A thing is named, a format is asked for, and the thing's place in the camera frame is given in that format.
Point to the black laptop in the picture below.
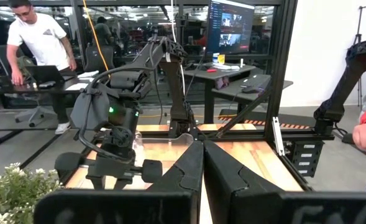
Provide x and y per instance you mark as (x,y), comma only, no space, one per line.
(44,74)

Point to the black aluminium table frame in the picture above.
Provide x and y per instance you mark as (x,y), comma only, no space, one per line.
(280,77)

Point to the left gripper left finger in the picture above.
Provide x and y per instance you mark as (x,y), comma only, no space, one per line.
(123,205)

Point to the white paper stack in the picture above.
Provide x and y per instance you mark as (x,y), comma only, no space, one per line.
(88,75)

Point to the computer monitor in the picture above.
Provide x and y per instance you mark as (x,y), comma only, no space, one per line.
(229,28)

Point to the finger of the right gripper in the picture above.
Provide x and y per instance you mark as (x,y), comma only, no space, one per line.
(122,184)
(97,183)

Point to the white-flowered potted plant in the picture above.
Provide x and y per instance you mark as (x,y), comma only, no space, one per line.
(11,193)

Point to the black office desk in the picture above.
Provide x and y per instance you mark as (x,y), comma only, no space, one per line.
(201,74)
(30,90)
(279,85)

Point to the white paper sheet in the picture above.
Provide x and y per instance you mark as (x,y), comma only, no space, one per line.
(77,86)

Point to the black office chair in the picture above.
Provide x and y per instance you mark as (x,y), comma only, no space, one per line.
(98,59)

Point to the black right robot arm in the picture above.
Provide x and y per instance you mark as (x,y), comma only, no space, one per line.
(176,93)

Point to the small yellow blue box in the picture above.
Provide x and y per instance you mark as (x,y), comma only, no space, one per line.
(221,58)

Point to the olive green cloth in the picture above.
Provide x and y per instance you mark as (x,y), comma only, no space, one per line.
(25,65)

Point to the black computer mouse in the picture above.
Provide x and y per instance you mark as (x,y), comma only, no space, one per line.
(250,90)

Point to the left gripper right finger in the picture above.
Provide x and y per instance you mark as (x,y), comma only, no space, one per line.
(263,205)

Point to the black labelled control box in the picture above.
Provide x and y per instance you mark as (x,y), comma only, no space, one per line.
(297,155)

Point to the black tripod stand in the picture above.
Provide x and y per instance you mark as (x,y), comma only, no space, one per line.
(360,25)

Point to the black orange-striped floor ramp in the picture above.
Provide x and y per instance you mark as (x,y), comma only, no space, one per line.
(294,119)

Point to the silver metal bracket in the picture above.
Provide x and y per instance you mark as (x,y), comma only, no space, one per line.
(277,137)

